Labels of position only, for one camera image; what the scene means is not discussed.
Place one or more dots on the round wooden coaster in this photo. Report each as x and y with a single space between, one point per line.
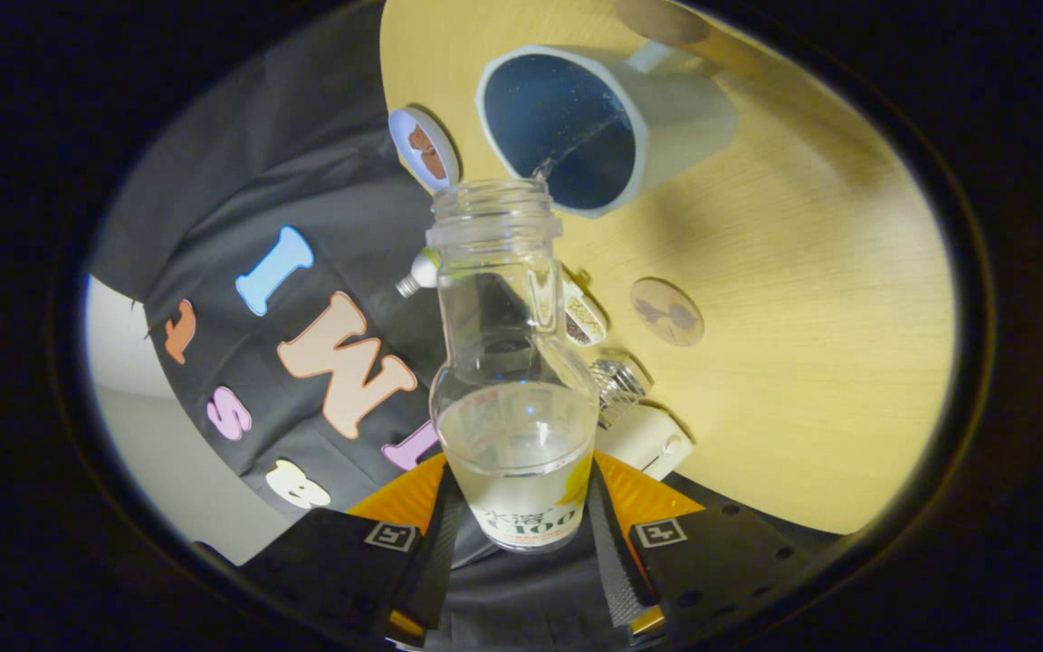
666 312

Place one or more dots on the blue plate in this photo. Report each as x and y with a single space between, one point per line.
408 167

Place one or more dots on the brown cookie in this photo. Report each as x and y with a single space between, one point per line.
419 138
434 163

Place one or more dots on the white toaster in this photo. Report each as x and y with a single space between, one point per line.
644 444

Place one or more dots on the white divided dish of beans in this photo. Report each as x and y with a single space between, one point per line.
583 317

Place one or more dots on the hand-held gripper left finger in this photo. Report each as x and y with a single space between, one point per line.
435 561

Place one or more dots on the light wooden table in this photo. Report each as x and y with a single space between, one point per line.
802 317

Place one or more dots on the green soda bottle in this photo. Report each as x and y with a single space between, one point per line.
419 274

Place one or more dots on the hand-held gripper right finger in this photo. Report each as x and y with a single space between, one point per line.
619 575

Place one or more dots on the clear utensil holder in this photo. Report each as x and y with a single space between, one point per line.
619 385

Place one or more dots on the clear juice bottle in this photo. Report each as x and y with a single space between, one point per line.
517 453

